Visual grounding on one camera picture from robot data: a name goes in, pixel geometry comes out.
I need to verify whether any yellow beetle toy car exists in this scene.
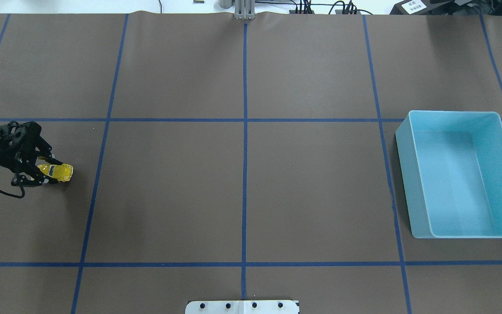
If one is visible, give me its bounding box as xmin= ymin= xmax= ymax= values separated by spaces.
xmin=37 ymin=164 xmax=74 ymax=182

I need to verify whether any light blue plastic bin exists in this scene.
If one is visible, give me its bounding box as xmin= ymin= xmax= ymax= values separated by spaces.
xmin=396 ymin=110 xmax=502 ymax=239

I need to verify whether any white camera stand post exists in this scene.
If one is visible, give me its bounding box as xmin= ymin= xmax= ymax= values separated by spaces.
xmin=185 ymin=300 xmax=300 ymax=314

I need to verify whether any aluminium frame post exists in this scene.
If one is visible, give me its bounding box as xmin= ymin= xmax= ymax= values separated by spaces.
xmin=233 ymin=0 xmax=255 ymax=20

